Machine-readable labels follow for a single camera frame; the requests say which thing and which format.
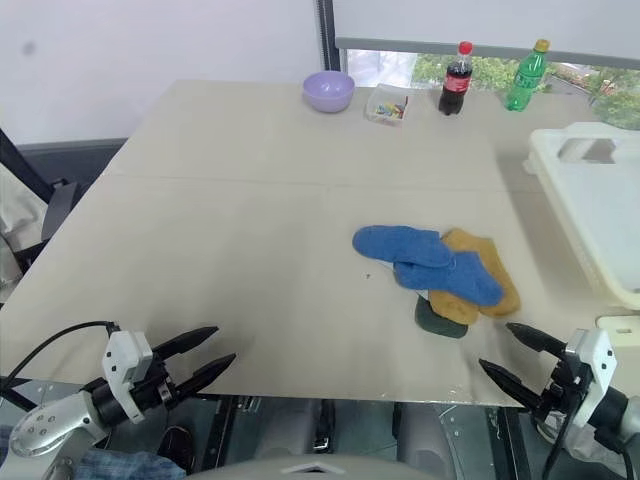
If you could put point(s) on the white plastic bin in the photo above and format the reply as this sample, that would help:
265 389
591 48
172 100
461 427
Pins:
595 200

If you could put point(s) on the colourful small clips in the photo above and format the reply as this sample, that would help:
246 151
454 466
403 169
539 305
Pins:
389 109

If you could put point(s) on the dark window frame post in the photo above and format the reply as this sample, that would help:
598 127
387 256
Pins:
325 35

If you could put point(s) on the cola bottle red cap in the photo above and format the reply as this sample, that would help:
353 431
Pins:
454 82

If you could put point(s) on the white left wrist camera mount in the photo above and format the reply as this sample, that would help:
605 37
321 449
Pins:
125 357

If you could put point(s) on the purple plastic bowl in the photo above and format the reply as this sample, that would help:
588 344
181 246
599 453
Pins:
327 92

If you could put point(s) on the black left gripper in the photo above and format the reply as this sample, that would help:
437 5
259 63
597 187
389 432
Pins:
155 387

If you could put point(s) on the beige fabric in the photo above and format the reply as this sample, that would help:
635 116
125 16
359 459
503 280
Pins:
17 215

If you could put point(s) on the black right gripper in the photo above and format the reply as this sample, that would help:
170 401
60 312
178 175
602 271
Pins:
562 387

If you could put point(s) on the green bottle yellow cap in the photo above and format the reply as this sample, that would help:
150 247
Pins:
525 77

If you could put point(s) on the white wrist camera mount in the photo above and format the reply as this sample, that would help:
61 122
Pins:
595 360
125 357

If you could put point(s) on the clear plastic box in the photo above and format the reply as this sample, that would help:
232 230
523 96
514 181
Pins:
387 102

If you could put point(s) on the grey robot torso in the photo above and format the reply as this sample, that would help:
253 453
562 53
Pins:
320 467

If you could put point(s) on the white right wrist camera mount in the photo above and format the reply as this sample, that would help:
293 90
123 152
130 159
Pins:
595 360

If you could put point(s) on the blue fuzzy sock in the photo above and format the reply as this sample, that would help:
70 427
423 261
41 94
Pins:
400 245
450 282

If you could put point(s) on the blue denim cloth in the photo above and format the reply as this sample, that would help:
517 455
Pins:
125 465

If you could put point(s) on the mustard yellow fuzzy sock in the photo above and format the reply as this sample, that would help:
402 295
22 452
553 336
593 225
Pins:
492 265
452 310

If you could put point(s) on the white flat plastic lid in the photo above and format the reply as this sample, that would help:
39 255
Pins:
620 321

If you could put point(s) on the dark green fuzzy sock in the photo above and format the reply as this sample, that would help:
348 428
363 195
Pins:
435 326

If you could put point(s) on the grey roller blind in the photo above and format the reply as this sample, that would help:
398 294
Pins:
475 22

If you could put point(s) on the black chair frame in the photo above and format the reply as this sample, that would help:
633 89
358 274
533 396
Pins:
55 210

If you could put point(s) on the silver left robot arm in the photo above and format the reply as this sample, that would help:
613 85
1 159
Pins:
45 425

